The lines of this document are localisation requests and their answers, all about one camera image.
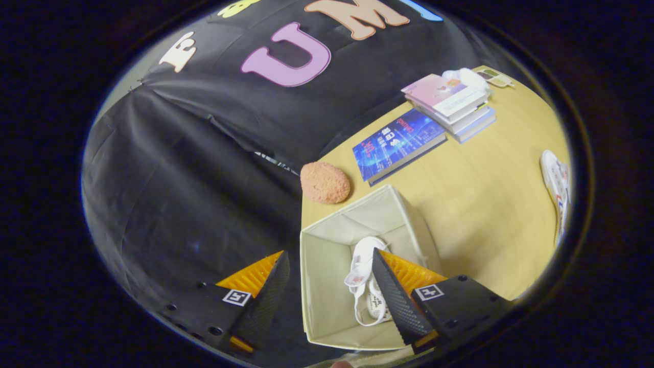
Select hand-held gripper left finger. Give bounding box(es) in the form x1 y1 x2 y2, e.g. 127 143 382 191
157 250 291 356

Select white fluffy ball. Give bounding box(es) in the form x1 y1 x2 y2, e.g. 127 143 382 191
442 67 492 95

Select white shoe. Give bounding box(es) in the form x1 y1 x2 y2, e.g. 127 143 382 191
344 236 394 327
541 150 570 248

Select pink cover book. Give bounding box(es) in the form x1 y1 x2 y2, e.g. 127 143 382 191
401 73 488 123

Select pale blue cover book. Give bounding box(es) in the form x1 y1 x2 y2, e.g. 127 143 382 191
450 107 497 144

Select orange fluffy ball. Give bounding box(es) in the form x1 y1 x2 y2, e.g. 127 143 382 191
300 162 352 205

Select white cover book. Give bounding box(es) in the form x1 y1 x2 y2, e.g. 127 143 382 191
414 100 494 134

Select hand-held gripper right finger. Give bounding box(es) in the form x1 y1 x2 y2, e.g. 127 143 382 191
371 248 512 355

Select beige fabric storage box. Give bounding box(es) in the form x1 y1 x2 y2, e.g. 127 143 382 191
300 184 442 352

